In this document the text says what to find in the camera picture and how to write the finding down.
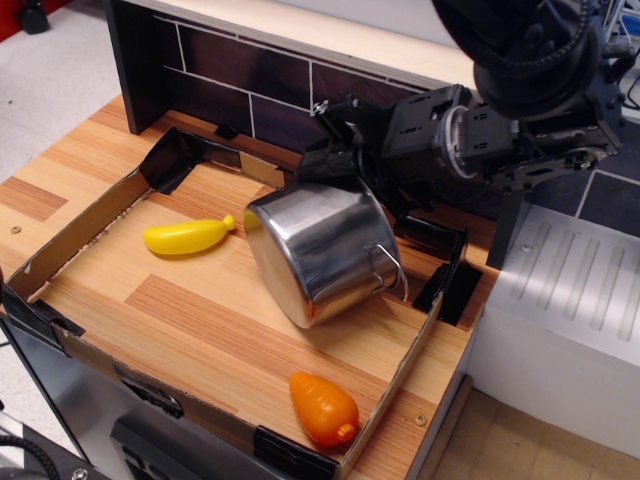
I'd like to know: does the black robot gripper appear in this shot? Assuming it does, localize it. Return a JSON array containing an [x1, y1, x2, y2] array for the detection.
[[295, 83, 496, 221]]

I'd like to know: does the stainless steel pot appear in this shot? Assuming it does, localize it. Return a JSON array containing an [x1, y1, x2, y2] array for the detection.
[[243, 177, 409, 329]]

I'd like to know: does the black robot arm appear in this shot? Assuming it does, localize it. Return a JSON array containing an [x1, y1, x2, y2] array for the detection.
[[296, 1, 635, 216]]

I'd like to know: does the cardboard fence with black tape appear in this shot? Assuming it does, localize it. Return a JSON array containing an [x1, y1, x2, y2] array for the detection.
[[1, 122, 493, 479]]

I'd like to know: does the yellow plastic banana toy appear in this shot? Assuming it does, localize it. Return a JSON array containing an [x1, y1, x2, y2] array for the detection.
[[142, 215, 236, 255]]

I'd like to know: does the white dish drainer sink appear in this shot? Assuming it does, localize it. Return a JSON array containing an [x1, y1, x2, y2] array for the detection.
[[468, 207, 639, 456]]

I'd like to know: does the orange plastic carrot toy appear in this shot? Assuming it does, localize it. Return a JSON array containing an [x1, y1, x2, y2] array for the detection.
[[289, 372, 359, 447]]

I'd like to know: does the black object on floor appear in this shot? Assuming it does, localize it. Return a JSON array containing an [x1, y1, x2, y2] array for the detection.
[[14, 0, 49, 35]]

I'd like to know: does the dark grey shelf frame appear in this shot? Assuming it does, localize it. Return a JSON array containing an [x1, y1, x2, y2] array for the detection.
[[105, 1, 529, 269]]

